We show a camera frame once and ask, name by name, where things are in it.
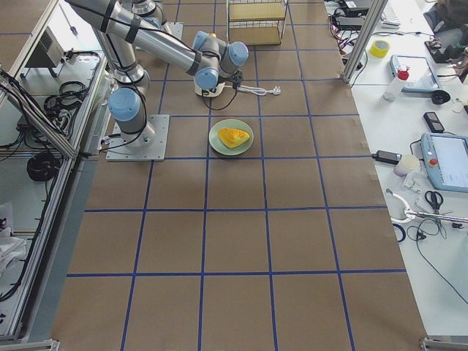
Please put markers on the black power adapter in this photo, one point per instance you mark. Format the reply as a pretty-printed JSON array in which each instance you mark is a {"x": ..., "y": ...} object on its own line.
[{"x": 386, "y": 157}]

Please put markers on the yellow tape roll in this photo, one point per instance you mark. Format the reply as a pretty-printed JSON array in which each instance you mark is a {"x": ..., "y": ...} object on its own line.
[{"x": 379, "y": 48}]

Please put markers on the white plastic cup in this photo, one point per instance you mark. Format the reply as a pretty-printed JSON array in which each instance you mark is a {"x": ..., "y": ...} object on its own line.
[{"x": 406, "y": 164}]

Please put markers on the wire grid wooden shelf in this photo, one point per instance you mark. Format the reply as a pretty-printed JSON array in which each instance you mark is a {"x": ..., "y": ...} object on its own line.
[{"x": 256, "y": 22}]

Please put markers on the white toaster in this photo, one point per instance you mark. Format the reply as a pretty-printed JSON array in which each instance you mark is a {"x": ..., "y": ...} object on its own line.
[{"x": 210, "y": 93}]

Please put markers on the green plate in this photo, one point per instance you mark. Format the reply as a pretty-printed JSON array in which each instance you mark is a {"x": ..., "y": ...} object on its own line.
[{"x": 219, "y": 147}]

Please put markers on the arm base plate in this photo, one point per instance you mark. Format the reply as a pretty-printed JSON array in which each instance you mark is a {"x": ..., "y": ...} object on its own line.
[{"x": 150, "y": 145}]

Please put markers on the triangular golden pastry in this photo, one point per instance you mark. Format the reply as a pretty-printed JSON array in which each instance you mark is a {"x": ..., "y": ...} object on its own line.
[{"x": 232, "y": 137}]

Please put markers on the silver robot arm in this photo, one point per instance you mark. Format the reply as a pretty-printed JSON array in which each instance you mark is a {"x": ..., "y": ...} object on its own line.
[{"x": 210, "y": 61}]

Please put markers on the aluminium frame post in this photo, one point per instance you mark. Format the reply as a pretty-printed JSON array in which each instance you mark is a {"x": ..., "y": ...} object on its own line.
[{"x": 372, "y": 18}]

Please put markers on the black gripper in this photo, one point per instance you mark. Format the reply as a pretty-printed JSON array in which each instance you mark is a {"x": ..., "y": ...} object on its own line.
[{"x": 210, "y": 90}]

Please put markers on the black scissors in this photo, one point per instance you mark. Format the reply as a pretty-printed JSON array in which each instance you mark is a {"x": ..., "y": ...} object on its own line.
[{"x": 434, "y": 199}]

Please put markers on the black smartphone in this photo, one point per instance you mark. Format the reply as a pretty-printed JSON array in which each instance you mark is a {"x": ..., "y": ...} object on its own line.
[{"x": 433, "y": 122}]

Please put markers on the white bottle red cap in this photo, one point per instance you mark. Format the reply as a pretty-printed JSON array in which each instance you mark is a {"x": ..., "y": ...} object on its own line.
[{"x": 396, "y": 86}]

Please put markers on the blue teach pendant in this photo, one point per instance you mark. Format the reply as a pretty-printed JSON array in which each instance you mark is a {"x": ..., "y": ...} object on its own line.
[{"x": 445, "y": 159}]

